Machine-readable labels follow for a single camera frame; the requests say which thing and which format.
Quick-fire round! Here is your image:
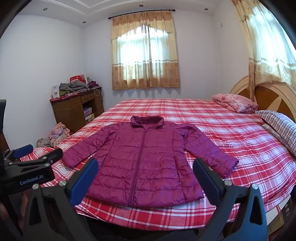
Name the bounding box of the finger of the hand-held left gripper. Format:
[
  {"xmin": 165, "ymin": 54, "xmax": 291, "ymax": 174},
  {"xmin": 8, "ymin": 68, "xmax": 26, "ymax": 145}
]
[
  {"xmin": 3, "ymin": 144, "xmax": 34, "ymax": 163},
  {"xmin": 20, "ymin": 148, "xmax": 63, "ymax": 168}
]

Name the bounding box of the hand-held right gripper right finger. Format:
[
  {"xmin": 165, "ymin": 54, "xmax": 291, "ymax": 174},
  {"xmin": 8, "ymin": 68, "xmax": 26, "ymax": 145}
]
[{"xmin": 192, "ymin": 159, "xmax": 269, "ymax": 241}]

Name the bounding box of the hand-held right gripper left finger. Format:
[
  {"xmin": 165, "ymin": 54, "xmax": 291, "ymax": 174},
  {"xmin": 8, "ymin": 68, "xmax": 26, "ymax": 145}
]
[{"xmin": 23, "ymin": 158, "xmax": 99, "ymax": 241}]

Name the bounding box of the purple puffer jacket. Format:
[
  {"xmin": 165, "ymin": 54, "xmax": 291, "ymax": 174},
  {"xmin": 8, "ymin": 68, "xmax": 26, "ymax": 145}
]
[{"xmin": 62, "ymin": 115, "xmax": 240, "ymax": 207}]

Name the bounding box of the grey clothes pile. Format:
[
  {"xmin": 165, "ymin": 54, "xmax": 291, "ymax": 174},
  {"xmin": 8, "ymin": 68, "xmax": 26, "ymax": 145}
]
[{"xmin": 59, "ymin": 82, "xmax": 89, "ymax": 93}]

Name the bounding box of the grey patterned cloth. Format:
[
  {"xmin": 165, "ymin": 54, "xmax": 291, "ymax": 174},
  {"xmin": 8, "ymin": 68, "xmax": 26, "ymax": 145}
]
[{"xmin": 36, "ymin": 138, "xmax": 52, "ymax": 148}]

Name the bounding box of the brown wooden desk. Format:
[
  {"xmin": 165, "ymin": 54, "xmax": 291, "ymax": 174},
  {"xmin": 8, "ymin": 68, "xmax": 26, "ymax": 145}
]
[{"xmin": 49, "ymin": 86, "xmax": 105, "ymax": 133}]

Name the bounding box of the bed with red plaid sheet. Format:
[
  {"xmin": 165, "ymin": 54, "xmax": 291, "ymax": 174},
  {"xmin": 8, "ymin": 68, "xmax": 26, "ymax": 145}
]
[{"xmin": 21, "ymin": 98, "xmax": 296, "ymax": 232}]

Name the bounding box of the red box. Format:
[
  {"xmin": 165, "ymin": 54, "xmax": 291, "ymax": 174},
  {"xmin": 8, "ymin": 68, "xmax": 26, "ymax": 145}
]
[{"xmin": 69, "ymin": 74, "xmax": 87, "ymax": 83}]

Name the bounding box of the cardboard box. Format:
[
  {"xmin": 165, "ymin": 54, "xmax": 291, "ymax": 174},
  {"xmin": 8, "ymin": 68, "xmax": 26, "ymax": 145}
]
[{"xmin": 266, "ymin": 195, "xmax": 293, "ymax": 234}]

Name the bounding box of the folded pink floral quilt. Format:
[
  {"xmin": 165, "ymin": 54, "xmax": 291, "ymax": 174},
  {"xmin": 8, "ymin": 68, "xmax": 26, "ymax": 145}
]
[{"xmin": 211, "ymin": 93, "xmax": 259, "ymax": 114}]

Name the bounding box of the striped pillow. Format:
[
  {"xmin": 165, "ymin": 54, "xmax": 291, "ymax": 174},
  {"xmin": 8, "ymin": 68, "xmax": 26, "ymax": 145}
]
[{"xmin": 254, "ymin": 110, "xmax": 296, "ymax": 156}]

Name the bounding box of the wooden bed headboard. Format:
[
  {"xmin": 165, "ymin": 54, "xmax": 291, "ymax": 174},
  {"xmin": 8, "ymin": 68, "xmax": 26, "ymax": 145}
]
[{"xmin": 230, "ymin": 76, "xmax": 296, "ymax": 122}]

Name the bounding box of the beige floral window curtain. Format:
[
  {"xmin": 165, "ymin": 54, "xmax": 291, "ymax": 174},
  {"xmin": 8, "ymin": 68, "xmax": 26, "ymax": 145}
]
[{"xmin": 112, "ymin": 11, "xmax": 181, "ymax": 91}]

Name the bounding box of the black curtain rod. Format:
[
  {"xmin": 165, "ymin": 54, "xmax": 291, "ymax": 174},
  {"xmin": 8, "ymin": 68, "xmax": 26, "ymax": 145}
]
[{"xmin": 108, "ymin": 9, "xmax": 174, "ymax": 19}]

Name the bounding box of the long beige floral curtain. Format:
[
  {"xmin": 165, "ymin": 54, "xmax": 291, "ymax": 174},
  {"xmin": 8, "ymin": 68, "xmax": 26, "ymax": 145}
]
[{"xmin": 231, "ymin": 0, "xmax": 296, "ymax": 103}]

